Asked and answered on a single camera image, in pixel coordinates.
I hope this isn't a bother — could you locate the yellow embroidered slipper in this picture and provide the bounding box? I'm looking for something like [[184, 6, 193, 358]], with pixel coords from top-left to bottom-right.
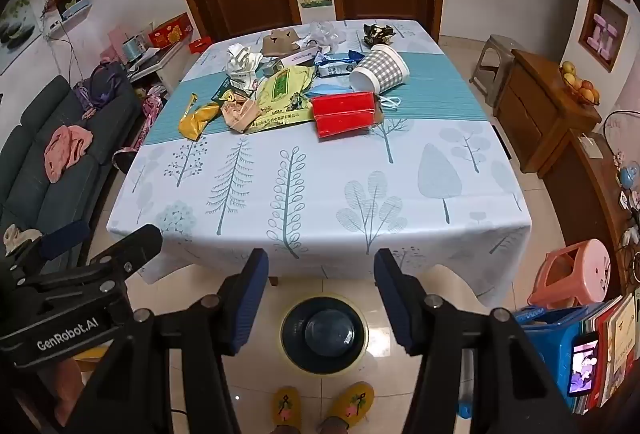
[[326, 381, 375, 430], [271, 385, 302, 430]]

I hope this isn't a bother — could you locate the table with tree-print cloth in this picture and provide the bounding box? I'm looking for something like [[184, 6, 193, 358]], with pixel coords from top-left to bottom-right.
[[106, 20, 532, 312]]

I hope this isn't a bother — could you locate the pink plastic stool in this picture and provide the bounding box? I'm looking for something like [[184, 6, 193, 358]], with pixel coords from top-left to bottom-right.
[[527, 239, 613, 310]]

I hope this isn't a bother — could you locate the white wall shelf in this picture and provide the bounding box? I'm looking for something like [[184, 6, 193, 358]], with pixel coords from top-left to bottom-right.
[[40, 0, 93, 40]]

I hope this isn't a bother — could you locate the beige cloth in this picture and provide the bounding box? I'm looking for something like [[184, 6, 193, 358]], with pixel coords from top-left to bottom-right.
[[2, 224, 43, 256]]

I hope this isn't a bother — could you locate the white plastic bag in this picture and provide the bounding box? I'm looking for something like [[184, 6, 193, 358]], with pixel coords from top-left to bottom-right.
[[305, 21, 346, 50]]

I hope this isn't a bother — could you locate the grey checkered paper cup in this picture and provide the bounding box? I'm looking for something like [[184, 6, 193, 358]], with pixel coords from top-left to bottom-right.
[[348, 44, 411, 95]]

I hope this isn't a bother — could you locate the green stone wall picture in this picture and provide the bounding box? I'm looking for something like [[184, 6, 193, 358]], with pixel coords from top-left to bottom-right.
[[0, 0, 41, 75]]

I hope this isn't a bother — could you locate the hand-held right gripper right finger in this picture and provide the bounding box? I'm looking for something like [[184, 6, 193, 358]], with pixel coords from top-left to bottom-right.
[[373, 248, 581, 434]]

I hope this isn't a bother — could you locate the electric fan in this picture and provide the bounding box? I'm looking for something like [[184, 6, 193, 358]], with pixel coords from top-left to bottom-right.
[[602, 111, 640, 175]]

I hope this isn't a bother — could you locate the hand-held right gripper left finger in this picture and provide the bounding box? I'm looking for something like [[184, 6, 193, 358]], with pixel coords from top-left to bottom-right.
[[65, 248, 270, 434]]

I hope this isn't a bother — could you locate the red gift box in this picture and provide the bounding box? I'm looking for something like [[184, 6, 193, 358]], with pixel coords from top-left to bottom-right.
[[148, 13, 193, 48]]

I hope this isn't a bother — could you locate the wooden cabinet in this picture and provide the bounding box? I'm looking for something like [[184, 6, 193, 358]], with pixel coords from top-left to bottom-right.
[[494, 48, 602, 175]]

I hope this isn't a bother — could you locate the stack of books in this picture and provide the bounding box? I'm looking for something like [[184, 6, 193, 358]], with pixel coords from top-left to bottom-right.
[[580, 289, 640, 415]]

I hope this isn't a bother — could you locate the purple bag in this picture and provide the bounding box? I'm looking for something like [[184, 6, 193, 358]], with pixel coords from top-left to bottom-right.
[[75, 62, 133, 120]]

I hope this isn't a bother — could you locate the fruit bowl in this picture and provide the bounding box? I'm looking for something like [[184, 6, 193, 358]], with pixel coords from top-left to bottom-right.
[[559, 60, 601, 106]]

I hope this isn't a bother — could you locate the pink orange wrapper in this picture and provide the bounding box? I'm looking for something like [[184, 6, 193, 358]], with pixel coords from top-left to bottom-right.
[[221, 94, 258, 133]]

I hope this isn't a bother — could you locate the blue white milk pouch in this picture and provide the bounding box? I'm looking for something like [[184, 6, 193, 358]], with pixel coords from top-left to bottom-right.
[[315, 50, 368, 78]]

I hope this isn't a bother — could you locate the pink cloth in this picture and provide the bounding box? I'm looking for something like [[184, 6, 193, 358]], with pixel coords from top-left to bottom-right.
[[44, 125, 94, 185]]

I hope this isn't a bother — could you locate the smartphone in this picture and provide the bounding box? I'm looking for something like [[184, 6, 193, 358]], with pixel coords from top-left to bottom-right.
[[567, 333, 600, 397]]

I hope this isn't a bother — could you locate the blue plastic stool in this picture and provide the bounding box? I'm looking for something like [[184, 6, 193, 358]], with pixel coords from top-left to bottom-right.
[[512, 307, 596, 417]]

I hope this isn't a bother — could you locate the light blue pot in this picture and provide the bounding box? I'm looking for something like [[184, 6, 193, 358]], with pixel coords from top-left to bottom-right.
[[122, 37, 146, 62]]

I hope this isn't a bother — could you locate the black gold wrapper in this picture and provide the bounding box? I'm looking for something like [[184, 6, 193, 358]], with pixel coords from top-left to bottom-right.
[[362, 23, 397, 49]]

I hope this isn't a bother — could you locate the blue face mask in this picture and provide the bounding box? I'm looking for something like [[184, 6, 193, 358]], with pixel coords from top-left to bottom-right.
[[306, 82, 403, 110]]

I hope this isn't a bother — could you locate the wooden sideboard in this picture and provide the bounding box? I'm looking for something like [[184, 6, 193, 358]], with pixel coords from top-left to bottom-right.
[[542, 129, 640, 300]]

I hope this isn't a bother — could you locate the person's right leg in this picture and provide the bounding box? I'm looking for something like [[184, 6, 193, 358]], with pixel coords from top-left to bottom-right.
[[317, 416, 351, 434]]

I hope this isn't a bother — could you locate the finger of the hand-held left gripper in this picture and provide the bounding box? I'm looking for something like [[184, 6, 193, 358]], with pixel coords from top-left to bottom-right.
[[5, 218, 92, 275], [87, 224, 164, 295]]

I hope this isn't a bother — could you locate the white paper carton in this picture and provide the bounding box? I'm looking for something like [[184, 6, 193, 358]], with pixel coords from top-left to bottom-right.
[[272, 49, 321, 72]]

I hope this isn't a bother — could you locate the dark green packet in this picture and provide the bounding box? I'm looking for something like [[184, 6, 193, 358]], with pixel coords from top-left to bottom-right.
[[210, 79, 236, 103]]

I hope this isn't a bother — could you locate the white paper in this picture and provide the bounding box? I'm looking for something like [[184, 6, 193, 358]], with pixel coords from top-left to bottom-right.
[[226, 43, 264, 88]]

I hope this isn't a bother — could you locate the red cardboard box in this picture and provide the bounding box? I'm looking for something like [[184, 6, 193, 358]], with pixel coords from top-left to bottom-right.
[[310, 91, 377, 140]]

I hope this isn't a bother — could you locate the green yellow plastic bag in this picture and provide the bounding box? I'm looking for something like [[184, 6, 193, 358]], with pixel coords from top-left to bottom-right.
[[245, 66, 316, 132]]

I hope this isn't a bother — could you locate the grey plastic stool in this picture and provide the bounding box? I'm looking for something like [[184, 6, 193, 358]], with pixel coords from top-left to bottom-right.
[[469, 34, 516, 98]]

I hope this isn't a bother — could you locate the brown paper bag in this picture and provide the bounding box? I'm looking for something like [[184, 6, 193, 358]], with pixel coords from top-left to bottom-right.
[[262, 28, 306, 58]]

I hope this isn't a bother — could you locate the white side table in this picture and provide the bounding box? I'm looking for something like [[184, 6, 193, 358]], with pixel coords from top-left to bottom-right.
[[127, 42, 193, 95]]

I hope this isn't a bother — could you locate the yellow snack wrapper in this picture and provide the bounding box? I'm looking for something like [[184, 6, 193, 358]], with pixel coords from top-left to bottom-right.
[[178, 93, 222, 141]]

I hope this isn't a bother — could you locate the dark round trash bin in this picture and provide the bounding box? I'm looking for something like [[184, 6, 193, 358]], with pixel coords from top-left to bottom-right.
[[280, 295, 369, 375]]

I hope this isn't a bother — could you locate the dark teal sofa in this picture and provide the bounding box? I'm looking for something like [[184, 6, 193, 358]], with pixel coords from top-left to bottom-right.
[[0, 74, 143, 265]]

